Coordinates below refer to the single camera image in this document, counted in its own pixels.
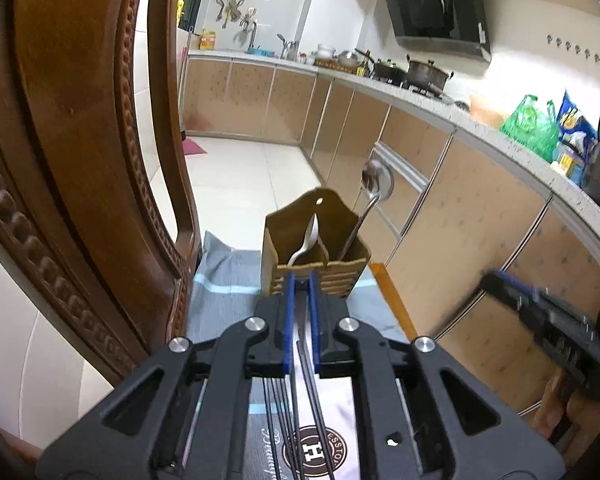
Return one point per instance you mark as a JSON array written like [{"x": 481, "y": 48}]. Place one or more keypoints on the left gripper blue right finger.
[{"x": 313, "y": 292}]

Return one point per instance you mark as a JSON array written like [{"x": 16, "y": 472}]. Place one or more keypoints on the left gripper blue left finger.
[{"x": 289, "y": 289}]

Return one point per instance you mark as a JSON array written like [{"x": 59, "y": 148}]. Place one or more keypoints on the kitchen base cabinets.
[{"x": 466, "y": 199}]

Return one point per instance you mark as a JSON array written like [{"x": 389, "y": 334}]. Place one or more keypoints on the white ceramic spoon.
[{"x": 309, "y": 240}]

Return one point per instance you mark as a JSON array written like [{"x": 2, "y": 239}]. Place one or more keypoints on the wooden utensil holder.
[{"x": 283, "y": 235}]

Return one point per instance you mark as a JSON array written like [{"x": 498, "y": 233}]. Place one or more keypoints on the grey pink cloth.
[{"x": 350, "y": 348}]

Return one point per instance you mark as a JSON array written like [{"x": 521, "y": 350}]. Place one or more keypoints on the metal ladle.
[{"x": 378, "y": 183}]

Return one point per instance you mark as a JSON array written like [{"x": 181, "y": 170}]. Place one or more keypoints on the blue snack bag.
[{"x": 574, "y": 129}]

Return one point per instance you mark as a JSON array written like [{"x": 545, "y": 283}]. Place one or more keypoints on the black wok pan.
[{"x": 385, "y": 71}]

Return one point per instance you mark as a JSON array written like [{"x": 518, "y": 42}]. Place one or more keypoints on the green plastic bag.
[{"x": 534, "y": 127}]

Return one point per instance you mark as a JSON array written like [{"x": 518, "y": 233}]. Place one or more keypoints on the chrome faucet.
[{"x": 290, "y": 48}]

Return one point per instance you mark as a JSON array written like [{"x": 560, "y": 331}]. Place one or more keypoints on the dark cooking pot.
[{"x": 427, "y": 76}]

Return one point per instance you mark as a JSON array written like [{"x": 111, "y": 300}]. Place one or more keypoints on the carved wooden chair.
[{"x": 98, "y": 224}]

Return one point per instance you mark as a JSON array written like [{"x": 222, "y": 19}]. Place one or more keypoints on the yellow box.
[{"x": 207, "y": 40}]

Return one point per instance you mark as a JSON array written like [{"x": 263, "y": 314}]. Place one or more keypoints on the black range hood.
[{"x": 450, "y": 27}]

